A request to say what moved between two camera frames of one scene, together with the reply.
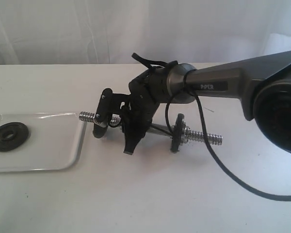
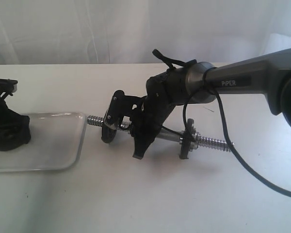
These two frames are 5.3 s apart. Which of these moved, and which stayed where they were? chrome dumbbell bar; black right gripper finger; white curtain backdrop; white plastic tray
Moved: black right gripper finger; chrome dumbbell bar
Stayed: white curtain backdrop; white plastic tray
